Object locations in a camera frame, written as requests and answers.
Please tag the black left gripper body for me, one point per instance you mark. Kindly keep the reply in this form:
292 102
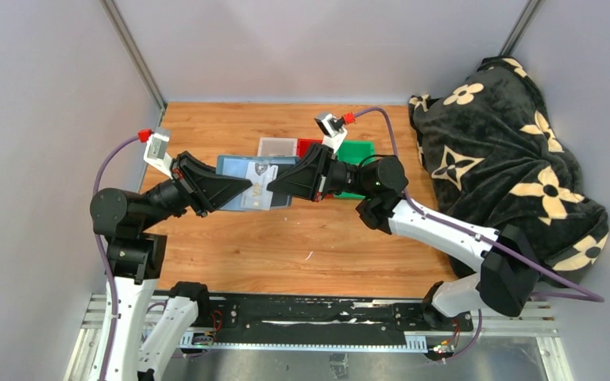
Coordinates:
186 188

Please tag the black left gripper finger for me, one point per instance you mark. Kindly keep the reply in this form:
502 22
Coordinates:
191 168
216 192

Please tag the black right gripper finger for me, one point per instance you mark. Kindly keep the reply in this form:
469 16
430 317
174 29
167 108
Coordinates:
317 156
298 180

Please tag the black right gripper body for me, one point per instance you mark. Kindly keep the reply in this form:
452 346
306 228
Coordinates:
338 177

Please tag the white VIP card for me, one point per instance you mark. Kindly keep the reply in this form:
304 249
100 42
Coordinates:
258 196

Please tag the blue card holder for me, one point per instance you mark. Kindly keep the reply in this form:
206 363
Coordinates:
235 166

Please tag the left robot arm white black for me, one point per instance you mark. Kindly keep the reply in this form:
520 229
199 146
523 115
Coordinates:
134 258

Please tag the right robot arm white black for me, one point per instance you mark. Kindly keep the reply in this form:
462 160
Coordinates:
503 267

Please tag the red plastic bin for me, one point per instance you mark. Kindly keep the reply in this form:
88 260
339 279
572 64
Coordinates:
303 146

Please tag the green plastic bin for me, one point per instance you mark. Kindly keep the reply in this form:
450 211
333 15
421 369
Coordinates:
354 151

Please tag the white plastic bin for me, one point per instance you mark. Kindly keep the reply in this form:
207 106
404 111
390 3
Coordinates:
277 146

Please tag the black floral blanket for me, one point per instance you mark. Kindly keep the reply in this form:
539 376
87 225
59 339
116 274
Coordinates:
494 161

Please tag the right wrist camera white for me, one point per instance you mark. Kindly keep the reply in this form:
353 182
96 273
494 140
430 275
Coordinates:
333 130

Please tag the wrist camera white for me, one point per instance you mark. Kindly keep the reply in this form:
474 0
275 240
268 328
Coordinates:
156 151
333 130

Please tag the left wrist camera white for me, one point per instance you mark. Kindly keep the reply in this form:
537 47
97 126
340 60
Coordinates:
156 151

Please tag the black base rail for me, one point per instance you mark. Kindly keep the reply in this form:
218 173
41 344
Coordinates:
320 323

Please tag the left aluminium frame post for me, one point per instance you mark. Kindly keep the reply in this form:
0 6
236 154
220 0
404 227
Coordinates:
115 17

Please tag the aluminium frame post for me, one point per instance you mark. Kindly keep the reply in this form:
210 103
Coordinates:
524 20
115 17

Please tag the right aluminium frame post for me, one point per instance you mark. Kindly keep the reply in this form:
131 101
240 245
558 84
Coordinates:
524 20

